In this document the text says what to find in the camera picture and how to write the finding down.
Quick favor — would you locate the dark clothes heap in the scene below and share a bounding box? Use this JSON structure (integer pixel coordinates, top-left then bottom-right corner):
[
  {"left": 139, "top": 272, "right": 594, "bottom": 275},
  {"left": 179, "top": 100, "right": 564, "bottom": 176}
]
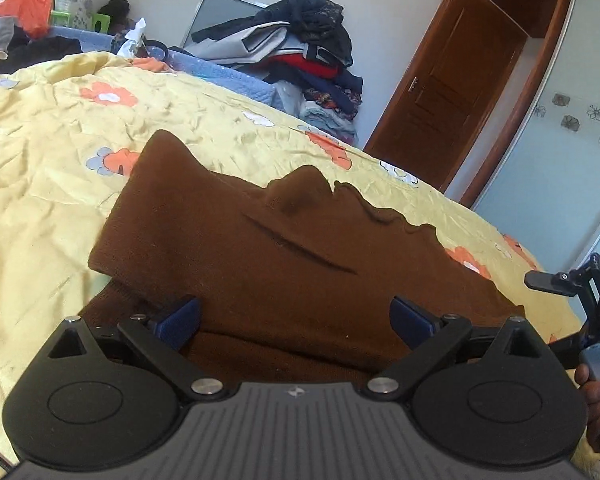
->
[{"left": 0, "top": 15, "right": 83, "bottom": 78}]

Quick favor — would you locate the brown wooden door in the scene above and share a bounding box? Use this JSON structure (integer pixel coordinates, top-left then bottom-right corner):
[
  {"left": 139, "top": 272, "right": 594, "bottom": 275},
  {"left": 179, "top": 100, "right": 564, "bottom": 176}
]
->
[{"left": 362, "top": 0, "right": 528, "bottom": 193}]

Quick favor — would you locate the frosted sliding wardrobe door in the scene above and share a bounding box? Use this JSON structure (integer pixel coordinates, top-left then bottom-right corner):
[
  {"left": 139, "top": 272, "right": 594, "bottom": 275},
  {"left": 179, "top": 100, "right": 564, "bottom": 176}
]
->
[{"left": 472, "top": 0, "right": 600, "bottom": 286}]

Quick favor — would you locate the white tissue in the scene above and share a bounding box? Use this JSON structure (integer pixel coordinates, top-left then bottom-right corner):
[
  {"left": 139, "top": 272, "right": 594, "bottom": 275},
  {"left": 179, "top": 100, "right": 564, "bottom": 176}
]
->
[{"left": 115, "top": 17, "right": 148, "bottom": 58}]

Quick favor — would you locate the pile of clothes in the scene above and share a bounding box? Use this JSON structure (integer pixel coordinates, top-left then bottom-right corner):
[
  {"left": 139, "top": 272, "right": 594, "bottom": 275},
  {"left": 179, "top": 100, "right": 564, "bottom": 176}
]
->
[{"left": 182, "top": 0, "right": 365, "bottom": 148}]

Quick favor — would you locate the grey leaning panel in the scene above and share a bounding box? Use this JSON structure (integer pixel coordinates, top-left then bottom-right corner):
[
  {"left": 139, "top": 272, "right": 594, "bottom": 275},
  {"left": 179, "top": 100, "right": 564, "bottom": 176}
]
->
[{"left": 180, "top": 0, "right": 268, "bottom": 51}]

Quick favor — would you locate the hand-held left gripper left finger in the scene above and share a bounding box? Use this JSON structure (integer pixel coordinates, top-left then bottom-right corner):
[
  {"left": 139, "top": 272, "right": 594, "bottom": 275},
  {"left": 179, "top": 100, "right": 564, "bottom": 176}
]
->
[{"left": 47, "top": 296, "right": 229, "bottom": 402}]

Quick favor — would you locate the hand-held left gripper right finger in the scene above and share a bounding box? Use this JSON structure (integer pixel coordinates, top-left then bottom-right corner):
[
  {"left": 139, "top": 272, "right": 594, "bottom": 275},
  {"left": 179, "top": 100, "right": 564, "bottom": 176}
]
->
[{"left": 367, "top": 296, "right": 543, "bottom": 402}]

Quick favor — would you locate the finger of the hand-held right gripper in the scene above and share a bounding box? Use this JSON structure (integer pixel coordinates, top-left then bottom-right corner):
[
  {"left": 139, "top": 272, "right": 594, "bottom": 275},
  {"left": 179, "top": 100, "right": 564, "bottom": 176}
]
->
[{"left": 524, "top": 270, "right": 578, "bottom": 296}]

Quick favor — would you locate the dark fuzzy object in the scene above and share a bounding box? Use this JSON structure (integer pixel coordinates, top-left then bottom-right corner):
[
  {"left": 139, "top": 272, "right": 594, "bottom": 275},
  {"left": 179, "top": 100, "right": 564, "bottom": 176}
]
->
[{"left": 97, "top": 0, "right": 131, "bottom": 31}]

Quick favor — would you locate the green plastic stool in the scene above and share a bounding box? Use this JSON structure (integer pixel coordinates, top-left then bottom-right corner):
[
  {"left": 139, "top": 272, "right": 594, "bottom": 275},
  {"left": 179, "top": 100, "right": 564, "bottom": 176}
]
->
[{"left": 50, "top": 7, "right": 112, "bottom": 36}]

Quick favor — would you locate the yellow floral blanket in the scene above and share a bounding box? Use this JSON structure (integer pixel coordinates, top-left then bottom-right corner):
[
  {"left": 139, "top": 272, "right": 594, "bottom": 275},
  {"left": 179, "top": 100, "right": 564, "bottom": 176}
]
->
[{"left": 0, "top": 52, "right": 586, "bottom": 471}]

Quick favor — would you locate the brown knit garment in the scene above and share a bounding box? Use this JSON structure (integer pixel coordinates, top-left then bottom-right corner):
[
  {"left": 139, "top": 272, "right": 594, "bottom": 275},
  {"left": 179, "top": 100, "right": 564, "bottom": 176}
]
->
[{"left": 77, "top": 130, "right": 526, "bottom": 386}]

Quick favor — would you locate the blue quilted mat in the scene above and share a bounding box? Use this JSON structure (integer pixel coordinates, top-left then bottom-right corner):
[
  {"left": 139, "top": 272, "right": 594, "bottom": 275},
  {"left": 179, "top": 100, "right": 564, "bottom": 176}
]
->
[{"left": 45, "top": 27, "right": 276, "bottom": 108}]

